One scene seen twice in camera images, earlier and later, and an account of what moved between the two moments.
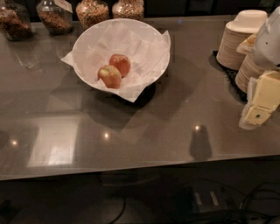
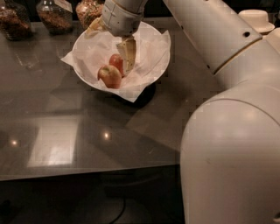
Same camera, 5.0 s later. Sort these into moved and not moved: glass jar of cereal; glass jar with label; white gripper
Moved: white gripper
Not moved: glass jar of cereal; glass jar with label
